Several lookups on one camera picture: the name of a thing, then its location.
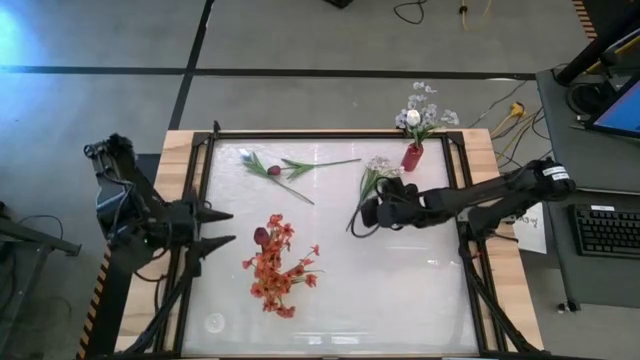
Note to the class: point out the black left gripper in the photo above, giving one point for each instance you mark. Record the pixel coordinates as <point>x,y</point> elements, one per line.
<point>182,227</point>

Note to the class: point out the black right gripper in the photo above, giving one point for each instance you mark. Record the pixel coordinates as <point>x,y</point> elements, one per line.
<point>402,210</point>

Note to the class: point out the white flower bunch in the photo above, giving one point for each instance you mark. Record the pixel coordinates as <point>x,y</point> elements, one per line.
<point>375,167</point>
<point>429,112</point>

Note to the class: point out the red glass vase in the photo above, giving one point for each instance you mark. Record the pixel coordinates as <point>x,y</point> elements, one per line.
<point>411,159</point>

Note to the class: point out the orange flower bunch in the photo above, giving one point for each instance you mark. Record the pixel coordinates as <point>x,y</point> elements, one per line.
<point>280,232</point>
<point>272,290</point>

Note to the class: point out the pale blue tulip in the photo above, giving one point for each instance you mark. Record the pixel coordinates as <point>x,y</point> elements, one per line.
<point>256,165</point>

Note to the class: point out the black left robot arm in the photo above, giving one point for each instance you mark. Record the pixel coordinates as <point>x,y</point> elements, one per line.
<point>125,200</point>

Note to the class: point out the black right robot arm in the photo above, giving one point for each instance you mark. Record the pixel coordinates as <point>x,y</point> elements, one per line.
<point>490,192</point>

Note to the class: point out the wooden table board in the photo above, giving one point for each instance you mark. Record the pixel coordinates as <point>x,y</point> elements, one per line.
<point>477,150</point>

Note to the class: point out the black corner clamp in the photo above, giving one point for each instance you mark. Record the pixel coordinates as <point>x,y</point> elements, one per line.
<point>216,127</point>

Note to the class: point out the black hazard-striped floor mat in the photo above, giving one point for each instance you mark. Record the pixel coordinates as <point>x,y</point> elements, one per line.
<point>584,17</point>
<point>117,290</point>

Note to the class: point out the white paper sheet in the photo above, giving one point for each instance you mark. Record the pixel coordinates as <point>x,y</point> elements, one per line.
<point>532,235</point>

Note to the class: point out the grey metal stand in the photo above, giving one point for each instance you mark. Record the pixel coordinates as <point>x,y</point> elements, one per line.
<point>30,240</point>

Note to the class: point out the grey desk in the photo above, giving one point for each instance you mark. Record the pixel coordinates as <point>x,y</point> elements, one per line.
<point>590,165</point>

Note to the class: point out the black keyboard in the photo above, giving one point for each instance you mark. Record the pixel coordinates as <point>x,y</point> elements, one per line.
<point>607,232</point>

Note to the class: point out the laptop with blue screen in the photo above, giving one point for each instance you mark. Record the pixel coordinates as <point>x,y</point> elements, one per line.
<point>622,112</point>

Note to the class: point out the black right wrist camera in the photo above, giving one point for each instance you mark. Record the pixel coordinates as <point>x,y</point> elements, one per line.
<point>370,212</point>

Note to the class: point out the black table frame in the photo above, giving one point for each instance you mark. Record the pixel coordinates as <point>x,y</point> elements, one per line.
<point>325,135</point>

